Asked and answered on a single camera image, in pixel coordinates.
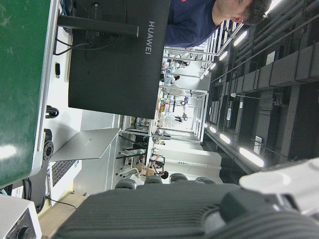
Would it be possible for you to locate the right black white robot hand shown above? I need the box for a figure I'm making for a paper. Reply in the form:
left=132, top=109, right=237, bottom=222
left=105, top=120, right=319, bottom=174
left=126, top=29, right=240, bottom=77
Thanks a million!
left=51, top=156, right=319, bottom=239

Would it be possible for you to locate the silver laptop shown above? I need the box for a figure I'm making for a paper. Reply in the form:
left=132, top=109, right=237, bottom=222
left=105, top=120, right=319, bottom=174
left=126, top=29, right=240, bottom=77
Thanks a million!
left=49, top=127, right=122, bottom=189

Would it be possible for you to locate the white conveyor control box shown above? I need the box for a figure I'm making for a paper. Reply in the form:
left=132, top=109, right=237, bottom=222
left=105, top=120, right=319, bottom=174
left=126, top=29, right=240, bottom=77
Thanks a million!
left=0, top=193, right=42, bottom=239

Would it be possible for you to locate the black computer monitor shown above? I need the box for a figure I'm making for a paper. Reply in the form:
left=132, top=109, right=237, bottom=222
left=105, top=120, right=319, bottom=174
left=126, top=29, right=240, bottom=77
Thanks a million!
left=68, top=0, right=171, bottom=120

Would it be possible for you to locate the person in navy shirt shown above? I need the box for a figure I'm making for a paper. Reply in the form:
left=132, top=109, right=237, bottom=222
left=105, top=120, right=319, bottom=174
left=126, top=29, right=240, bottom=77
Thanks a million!
left=164, top=0, right=273, bottom=48

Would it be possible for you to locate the black coiled cable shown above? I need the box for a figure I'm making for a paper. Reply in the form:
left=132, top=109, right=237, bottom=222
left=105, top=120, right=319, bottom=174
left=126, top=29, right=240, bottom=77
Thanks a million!
left=45, top=105, right=60, bottom=119

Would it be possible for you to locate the green belt conveyor aluminium frame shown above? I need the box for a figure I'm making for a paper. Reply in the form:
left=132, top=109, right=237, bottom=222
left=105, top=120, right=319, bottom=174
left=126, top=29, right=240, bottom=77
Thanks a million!
left=0, top=0, right=60, bottom=189

